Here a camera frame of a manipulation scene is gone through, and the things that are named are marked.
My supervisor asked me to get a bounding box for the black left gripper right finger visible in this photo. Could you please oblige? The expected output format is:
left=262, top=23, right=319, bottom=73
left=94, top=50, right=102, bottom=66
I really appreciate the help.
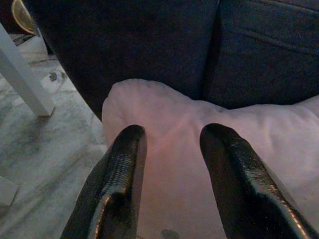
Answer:
left=199, top=123, right=319, bottom=239

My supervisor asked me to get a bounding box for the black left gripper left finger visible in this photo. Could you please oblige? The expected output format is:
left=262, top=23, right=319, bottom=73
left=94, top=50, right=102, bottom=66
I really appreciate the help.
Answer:
left=59, top=124, right=148, bottom=239

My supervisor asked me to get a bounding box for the pale pink pillow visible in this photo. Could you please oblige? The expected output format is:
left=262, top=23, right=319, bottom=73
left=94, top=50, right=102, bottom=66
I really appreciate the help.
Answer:
left=101, top=78, right=319, bottom=239

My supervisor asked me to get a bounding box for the dark brown sofa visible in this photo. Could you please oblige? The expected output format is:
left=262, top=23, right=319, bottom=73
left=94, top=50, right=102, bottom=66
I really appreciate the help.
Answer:
left=24, top=0, right=319, bottom=121

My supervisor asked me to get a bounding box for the white table leg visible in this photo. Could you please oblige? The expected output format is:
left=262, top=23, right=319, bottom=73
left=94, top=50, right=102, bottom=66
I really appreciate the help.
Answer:
left=0, top=22, right=55, bottom=117

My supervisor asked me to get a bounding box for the round gold-rimmed object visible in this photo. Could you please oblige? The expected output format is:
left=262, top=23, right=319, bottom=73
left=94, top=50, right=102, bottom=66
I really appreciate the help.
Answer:
left=11, top=0, right=37, bottom=35

